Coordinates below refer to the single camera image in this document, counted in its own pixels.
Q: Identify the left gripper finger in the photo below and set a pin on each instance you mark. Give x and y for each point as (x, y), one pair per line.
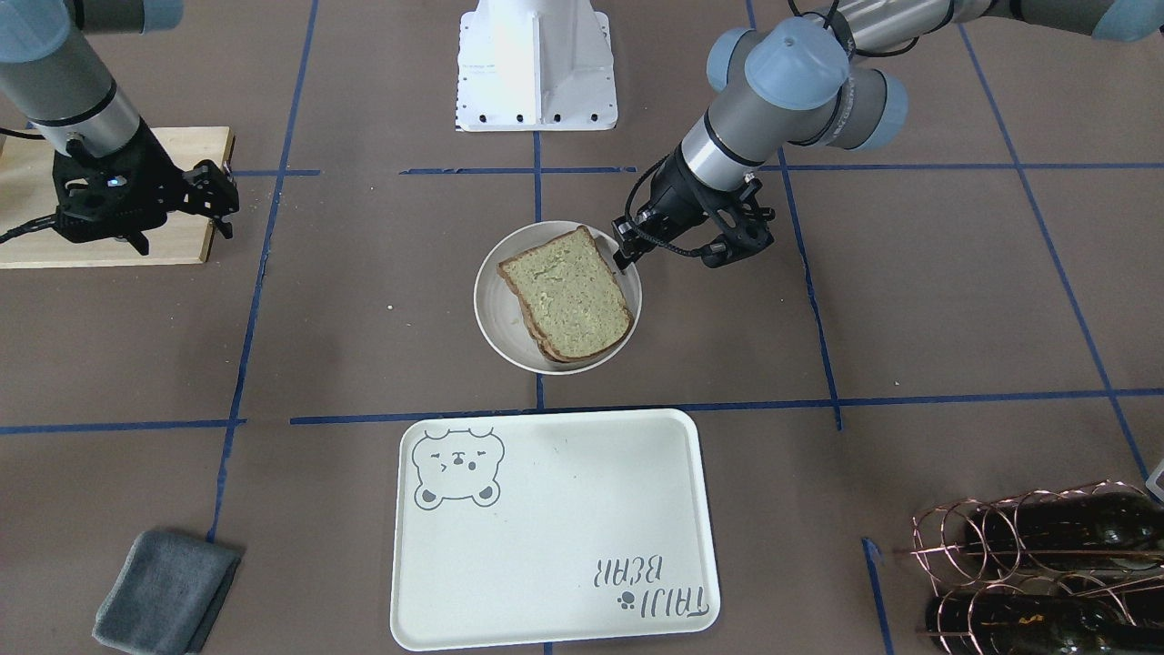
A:
(631, 245)

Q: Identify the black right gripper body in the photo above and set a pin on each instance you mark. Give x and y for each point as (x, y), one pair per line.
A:
(160, 166)

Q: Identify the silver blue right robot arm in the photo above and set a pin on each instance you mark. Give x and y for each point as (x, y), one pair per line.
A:
(54, 76)

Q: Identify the cream bear serving tray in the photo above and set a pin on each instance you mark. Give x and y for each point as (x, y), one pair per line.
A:
(554, 527)

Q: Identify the folded grey cloth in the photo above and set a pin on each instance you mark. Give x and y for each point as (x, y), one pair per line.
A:
(167, 596)

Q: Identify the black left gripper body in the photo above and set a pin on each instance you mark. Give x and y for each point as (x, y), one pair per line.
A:
(674, 198)

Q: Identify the copper wire bottle rack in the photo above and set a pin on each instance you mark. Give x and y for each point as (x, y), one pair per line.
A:
(939, 549)

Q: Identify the white round plate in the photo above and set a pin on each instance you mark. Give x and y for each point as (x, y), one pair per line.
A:
(498, 310)

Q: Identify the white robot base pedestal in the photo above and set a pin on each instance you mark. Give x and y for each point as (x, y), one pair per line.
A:
(535, 65)

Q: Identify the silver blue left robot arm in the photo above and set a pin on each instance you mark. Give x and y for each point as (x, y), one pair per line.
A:
(803, 83)

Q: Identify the dark glass wine bottle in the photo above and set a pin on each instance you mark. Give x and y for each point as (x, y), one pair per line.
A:
(1114, 531)
(1005, 623)

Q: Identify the wooden cutting board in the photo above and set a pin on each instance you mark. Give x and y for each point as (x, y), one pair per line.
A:
(27, 193)

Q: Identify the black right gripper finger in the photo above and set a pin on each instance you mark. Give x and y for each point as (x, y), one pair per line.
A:
(223, 226)
(212, 191)

